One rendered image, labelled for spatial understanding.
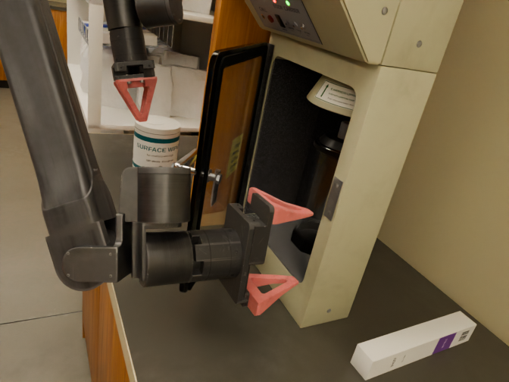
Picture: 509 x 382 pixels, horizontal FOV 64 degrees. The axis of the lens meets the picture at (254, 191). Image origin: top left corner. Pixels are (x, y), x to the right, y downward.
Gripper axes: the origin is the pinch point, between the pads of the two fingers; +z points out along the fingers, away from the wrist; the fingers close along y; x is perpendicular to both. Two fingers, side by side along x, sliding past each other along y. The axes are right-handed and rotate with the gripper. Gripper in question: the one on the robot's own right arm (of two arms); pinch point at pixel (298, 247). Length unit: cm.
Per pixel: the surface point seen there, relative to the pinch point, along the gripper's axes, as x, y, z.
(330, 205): 9.9, 1.4, 11.9
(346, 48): 9.0, 24.7, 7.8
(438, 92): 32, 21, 54
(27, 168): 298, -85, -41
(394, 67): 5.9, 23.4, 14.0
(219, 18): 42, 28, 2
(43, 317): 136, -104, -30
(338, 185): 9.1, 5.1, 11.8
